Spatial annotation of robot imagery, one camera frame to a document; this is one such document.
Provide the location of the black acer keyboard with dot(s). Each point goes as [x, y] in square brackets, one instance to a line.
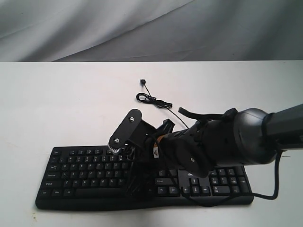
[91, 178]

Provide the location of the grey backdrop cloth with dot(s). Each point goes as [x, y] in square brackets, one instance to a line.
[151, 30]

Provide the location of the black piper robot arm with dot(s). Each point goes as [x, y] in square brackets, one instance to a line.
[234, 138]

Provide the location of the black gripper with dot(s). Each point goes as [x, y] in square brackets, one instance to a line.
[198, 150]

